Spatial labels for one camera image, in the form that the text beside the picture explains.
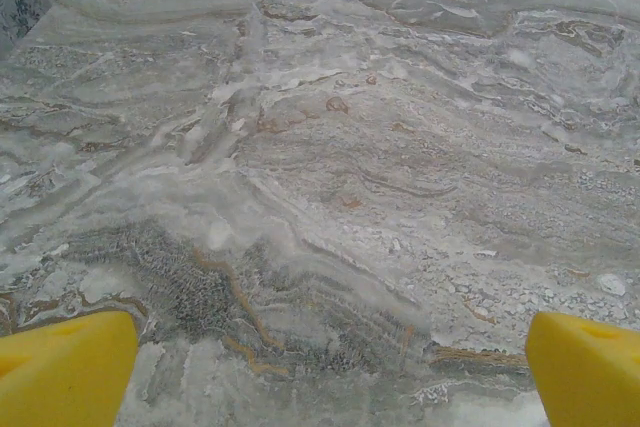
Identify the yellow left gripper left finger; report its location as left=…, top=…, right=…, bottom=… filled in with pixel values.
left=0, top=310, right=139, bottom=427

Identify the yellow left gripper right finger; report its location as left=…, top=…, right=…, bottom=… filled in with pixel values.
left=525, top=310, right=640, bottom=427

